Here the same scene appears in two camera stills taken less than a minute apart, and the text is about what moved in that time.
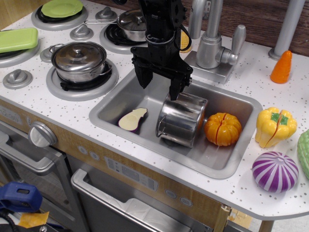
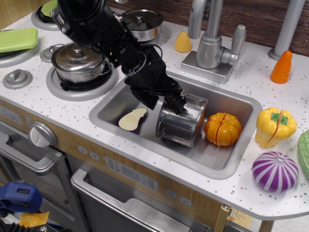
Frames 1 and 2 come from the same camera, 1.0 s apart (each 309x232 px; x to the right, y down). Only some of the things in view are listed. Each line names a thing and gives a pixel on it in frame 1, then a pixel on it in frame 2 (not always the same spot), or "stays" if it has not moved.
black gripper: [162, 55] -> [146, 76]
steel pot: [178, 121] stays
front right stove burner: [86, 91] stays
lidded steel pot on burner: [79, 62] stays
